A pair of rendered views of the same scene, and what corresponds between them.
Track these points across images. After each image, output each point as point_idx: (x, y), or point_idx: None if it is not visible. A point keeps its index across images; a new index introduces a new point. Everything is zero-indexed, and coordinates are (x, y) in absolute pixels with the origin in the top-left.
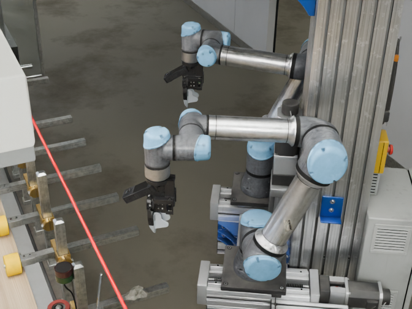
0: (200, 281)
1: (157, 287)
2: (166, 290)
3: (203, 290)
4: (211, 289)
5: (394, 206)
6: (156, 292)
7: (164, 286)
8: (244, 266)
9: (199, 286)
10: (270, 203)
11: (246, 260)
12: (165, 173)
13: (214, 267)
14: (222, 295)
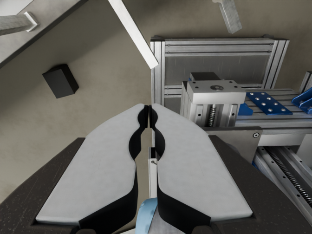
0: (200, 96)
1: (232, 16)
2: (229, 29)
3: (191, 97)
4: (191, 107)
5: None
6: (224, 15)
7: (234, 25)
8: (146, 211)
9: (192, 95)
10: (310, 217)
11: (146, 227)
12: None
13: (230, 109)
14: (187, 115)
